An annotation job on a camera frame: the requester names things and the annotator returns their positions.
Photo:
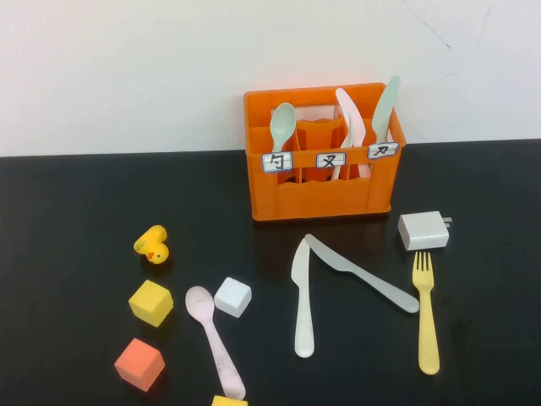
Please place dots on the yellow plastic fork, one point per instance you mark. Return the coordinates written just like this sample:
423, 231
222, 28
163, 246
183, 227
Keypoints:
427, 338

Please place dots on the orange foam cube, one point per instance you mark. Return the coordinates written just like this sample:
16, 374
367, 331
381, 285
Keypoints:
139, 363

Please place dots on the grey plastic knife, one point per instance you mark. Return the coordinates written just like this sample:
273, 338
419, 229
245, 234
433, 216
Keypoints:
338, 260

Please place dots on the yellow foam cube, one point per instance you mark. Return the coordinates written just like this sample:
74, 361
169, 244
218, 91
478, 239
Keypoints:
150, 302
228, 402

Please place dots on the white paper label 刀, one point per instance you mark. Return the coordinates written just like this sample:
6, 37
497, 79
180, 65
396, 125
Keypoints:
382, 150

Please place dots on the white foam cube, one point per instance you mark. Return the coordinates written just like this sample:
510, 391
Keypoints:
232, 296

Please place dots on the pale green plastic spoon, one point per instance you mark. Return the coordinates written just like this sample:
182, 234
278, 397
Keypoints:
282, 122

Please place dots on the orange plastic cutlery holder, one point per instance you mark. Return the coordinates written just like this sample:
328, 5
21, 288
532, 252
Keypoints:
321, 203

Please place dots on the cream white plastic knife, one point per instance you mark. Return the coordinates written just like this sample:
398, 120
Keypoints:
303, 330

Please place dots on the white usb wall charger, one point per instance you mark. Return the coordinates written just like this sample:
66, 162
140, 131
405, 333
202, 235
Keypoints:
422, 230

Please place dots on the white paper label 勺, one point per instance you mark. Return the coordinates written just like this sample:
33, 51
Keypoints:
277, 162

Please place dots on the pale green plastic knife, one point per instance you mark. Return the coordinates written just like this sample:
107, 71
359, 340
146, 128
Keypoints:
386, 105

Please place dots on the pink plastic spoon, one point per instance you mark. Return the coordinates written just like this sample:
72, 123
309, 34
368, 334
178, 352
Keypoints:
200, 302

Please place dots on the yellow rubber duck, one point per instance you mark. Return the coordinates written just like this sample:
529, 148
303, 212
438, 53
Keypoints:
154, 245

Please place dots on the white paper label 叉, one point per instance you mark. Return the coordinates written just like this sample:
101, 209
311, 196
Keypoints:
331, 160

